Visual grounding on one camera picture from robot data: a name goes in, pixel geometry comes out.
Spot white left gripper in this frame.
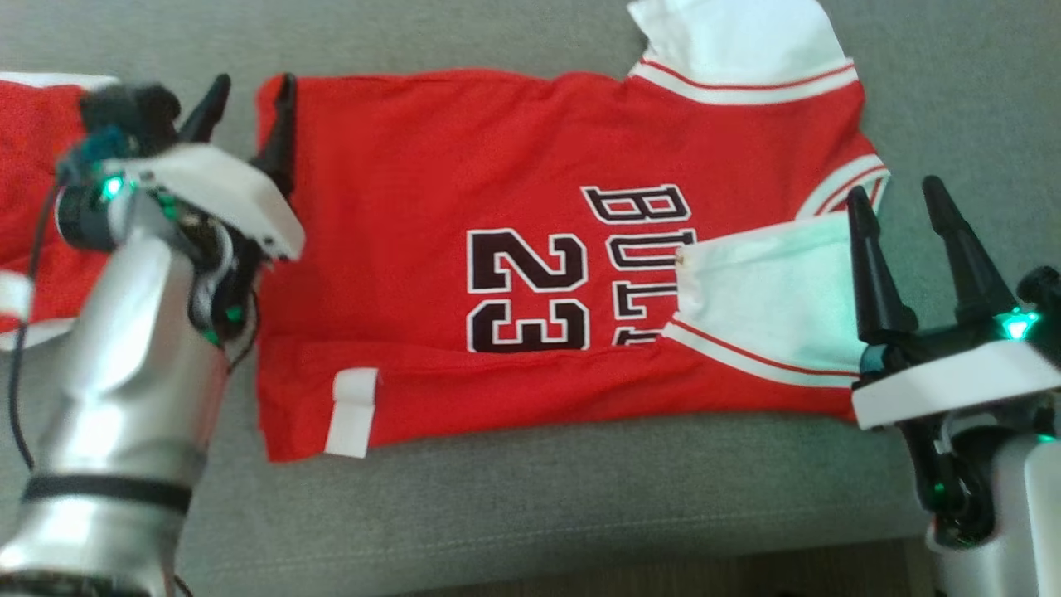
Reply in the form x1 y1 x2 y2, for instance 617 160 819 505
123 72 307 263

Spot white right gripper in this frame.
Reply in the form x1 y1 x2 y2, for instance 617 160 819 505
846 174 1061 431

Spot red white basketball jersey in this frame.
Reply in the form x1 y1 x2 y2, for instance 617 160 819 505
253 0 893 464

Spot red mesh shorts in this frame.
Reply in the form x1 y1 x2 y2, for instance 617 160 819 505
0 72 127 354

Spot grey sofa ottoman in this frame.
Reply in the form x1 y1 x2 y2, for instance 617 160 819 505
0 0 1061 597

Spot black cable teal plug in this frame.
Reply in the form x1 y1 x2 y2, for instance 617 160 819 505
7 133 127 470

